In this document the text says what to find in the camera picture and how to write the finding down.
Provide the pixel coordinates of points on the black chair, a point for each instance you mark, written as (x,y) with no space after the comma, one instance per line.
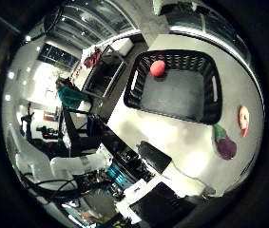
(77,133)

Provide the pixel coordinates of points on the white and orange donut toy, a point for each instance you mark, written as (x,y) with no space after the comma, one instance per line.
(244,118)

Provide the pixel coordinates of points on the red round fruit toy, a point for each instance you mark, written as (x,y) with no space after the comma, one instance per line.
(157,68)

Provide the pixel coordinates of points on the black plastic lattice basket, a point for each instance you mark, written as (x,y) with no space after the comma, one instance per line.
(172,91)

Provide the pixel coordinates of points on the red cloth item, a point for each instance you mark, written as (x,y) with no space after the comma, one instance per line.
(92,57)

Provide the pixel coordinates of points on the person in teal top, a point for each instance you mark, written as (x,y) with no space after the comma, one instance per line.
(70,95)

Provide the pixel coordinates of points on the purple eggplant toy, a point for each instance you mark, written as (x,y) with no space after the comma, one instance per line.
(226,145)

